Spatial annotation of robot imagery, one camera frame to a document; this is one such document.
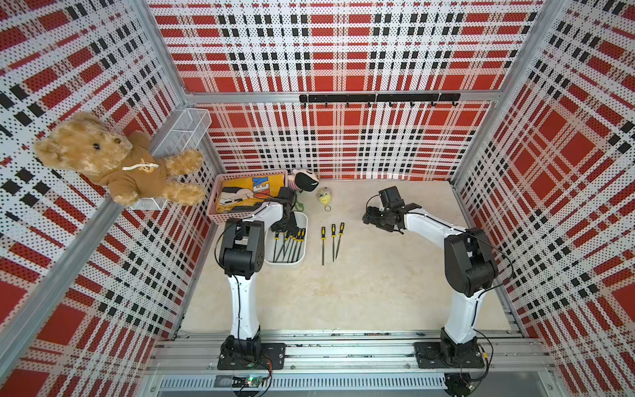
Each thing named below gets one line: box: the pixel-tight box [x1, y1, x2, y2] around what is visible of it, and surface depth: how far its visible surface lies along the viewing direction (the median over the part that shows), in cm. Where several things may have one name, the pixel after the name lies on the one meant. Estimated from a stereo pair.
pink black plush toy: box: [287, 168, 320, 192], surface depth 110 cm
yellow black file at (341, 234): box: [335, 222, 345, 260], surface depth 104 cm
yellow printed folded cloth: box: [216, 173, 285, 214], surface depth 110 cm
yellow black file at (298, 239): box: [291, 228, 303, 264], surface depth 102 cm
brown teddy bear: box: [34, 111, 206, 207], surface depth 54 cm
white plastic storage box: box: [264, 211, 309, 266], surface depth 100 cm
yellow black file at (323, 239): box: [320, 226, 327, 266], surface depth 103 cm
